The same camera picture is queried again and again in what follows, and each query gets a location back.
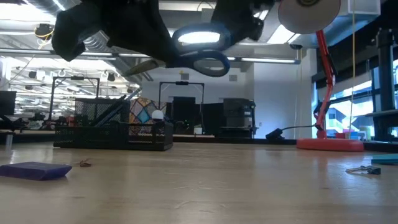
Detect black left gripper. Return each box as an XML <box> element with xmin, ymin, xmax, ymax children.
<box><xmin>51</xmin><ymin>0</ymin><xmax>180</xmax><ymax>68</ymax></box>

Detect blue handled scissors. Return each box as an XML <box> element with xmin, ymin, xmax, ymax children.
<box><xmin>123</xmin><ymin>22</ymin><xmax>231</xmax><ymax>78</ymax></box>

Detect black pen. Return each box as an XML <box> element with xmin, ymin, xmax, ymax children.
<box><xmin>91</xmin><ymin>94</ymin><xmax>129</xmax><ymax>127</ymax></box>

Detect brown rubber band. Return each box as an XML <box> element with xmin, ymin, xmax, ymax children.
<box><xmin>72</xmin><ymin>159</ymin><xmax>93</xmax><ymax>168</ymax></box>

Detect purple eraser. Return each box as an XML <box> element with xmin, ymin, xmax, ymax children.
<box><xmin>0</xmin><ymin>161</ymin><xmax>73</xmax><ymax>182</ymax></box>

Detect red desk lamp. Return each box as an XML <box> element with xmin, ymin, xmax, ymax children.
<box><xmin>277</xmin><ymin>0</ymin><xmax>365</xmax><ymax>152</ymax></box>

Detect blue sticky note pad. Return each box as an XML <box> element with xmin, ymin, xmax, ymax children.
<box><xmin>370</xmin><ymin>153</ymin><xmax>398</xmax><ymax>166</ymax></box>

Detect black mesh desk organizer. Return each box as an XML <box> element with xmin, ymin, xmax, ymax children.
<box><xmin>53</xmin><ymin>97</ymin><xmax>174</xmax><ymax>152</ymax></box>

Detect white ball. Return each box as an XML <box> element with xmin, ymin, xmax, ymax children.
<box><xmin>150</xmin><ymin>109</ymin><xmax>165</xmax><ymax>123</ymax></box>

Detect colourful patchwork panel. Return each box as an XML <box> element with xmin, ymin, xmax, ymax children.
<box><xmin>128</xmin><ymin>96</ymin><xmax>169</xmax><ymax>126</ymax></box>

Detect black equipment rack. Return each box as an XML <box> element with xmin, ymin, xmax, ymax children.
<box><xmin>221</xmin><ymin>97</ymin><xmax>259</xmax><ymax>139</ymax></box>

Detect black lamp power plug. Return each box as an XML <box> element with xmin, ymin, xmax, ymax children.
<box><xmin>265</xmin><ymin>128</ymin><xmax>284</xmax><ymax>140</ymax></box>

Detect black flat screen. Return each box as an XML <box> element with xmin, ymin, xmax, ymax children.
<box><xmin>0</xmin><ymin>90</ymin><xmax>17</xmax><ymax>117</ymax></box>

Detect black stand pole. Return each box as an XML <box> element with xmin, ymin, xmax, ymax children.
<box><xmin>371</xmin><ymin>27</ymin><xmax>398</xmax><ymax>142</ymax></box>

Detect black rig frame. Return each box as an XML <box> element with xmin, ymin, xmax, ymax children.
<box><xmin>47</xmin><ymin>75</ymin><xmax>101</xmax><ymax>123</ymax></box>
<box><xmin>158</xmin><ymin>80</ymin><xmax>206</xmax><ymax>135</ymax></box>

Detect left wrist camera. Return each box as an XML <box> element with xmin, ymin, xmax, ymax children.
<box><xmin>210</xmin><ymin>0</ymin><xmax>276</xmax><ymax>42</ymax></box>

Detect black aluminium table frame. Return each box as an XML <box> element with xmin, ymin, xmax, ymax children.
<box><xmin>0</xmin><ymin>129</ymin><xmax>398</xmax><ymax>154</ymax></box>

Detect pale hanging cord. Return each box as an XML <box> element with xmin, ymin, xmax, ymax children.
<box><xmin>348</xmin><ymin>0</ymin><xmax>357</xmax><ymax>131</ymax></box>

